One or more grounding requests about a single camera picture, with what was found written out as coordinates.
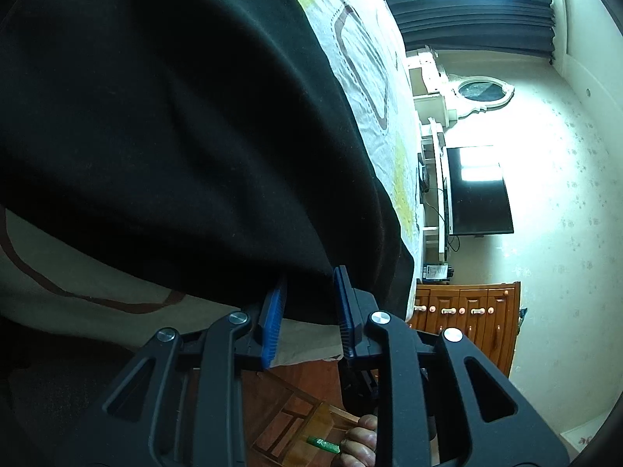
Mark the black television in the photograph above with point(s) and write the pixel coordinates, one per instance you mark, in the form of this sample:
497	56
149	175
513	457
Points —
486	209

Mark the black pants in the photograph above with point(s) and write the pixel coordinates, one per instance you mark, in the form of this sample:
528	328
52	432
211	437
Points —
170	131

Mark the white patterned bed sheet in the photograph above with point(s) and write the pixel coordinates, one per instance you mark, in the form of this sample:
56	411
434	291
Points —
365	82

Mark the white television stand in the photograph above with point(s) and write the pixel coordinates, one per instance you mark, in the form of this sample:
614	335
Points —
440	155

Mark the dark grey cloth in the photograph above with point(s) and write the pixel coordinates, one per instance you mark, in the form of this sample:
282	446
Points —
48	399

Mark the person's right hand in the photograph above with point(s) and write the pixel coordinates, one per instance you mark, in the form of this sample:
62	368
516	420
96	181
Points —
362	440

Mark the oval mirror with white frame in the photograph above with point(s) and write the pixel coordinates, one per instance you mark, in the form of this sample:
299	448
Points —
482	90

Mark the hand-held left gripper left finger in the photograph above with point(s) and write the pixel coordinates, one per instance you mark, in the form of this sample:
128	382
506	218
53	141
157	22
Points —
271	326

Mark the white dresser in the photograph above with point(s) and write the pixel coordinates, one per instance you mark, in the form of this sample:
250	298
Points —
428	107

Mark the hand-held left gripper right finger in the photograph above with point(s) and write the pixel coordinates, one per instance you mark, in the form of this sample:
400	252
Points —
344	316

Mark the green pen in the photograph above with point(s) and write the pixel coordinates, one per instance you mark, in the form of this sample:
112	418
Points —
323	444

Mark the small black box with label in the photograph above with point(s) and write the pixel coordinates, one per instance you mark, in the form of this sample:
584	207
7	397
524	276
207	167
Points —
435	272

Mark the wooden cabinet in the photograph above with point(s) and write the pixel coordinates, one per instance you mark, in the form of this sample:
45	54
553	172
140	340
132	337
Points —
467	326

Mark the dark blue curtain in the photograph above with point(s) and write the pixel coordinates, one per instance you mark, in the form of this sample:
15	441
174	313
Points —
477	24

